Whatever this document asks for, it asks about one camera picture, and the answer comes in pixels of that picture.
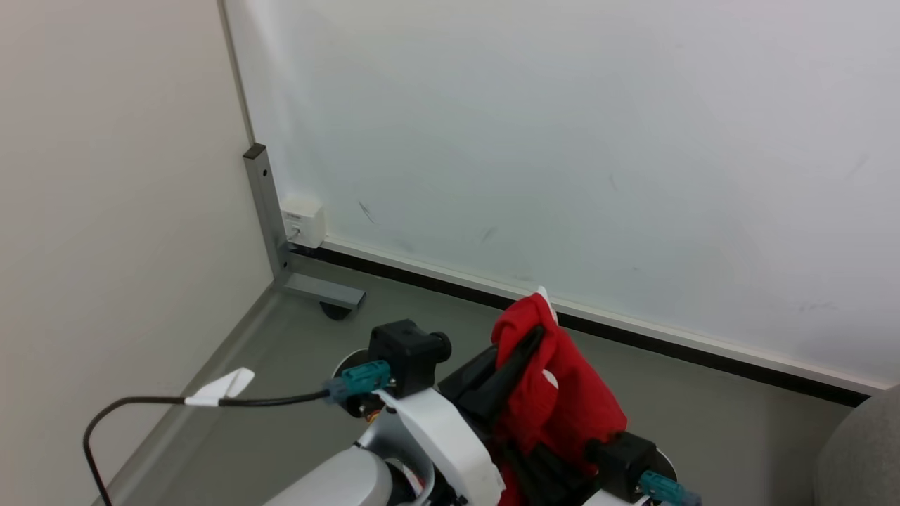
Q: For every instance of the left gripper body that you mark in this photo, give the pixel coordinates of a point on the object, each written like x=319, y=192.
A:
x=450, y=436

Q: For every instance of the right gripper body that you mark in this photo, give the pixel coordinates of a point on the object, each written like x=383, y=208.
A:
x=555, y=478

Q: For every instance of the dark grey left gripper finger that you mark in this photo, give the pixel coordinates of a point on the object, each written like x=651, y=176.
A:
x=517, y=362

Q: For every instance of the red and white garment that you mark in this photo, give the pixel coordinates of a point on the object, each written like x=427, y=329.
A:
x=562, y=393

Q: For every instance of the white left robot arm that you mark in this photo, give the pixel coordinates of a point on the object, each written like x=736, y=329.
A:
x=337, y=481

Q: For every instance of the black caster wheel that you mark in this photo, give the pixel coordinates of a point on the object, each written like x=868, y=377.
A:
x=335, y=311

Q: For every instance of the grey metal partition stand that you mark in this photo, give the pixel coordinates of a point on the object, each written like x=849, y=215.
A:
x=268, y=211

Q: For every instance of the grey fabric sofa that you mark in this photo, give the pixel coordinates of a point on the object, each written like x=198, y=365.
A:
x=861, y=457

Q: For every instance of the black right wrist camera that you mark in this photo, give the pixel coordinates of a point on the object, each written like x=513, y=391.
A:
x=622, y=457

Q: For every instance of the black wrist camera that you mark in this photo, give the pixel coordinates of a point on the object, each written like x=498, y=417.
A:
x=622, y=457
x=406, y=351

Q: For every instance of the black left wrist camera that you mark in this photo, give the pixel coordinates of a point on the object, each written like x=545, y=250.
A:
x=406, y=351

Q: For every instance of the white wall power adapter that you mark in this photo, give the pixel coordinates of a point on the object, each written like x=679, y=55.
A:
x=306, y=219

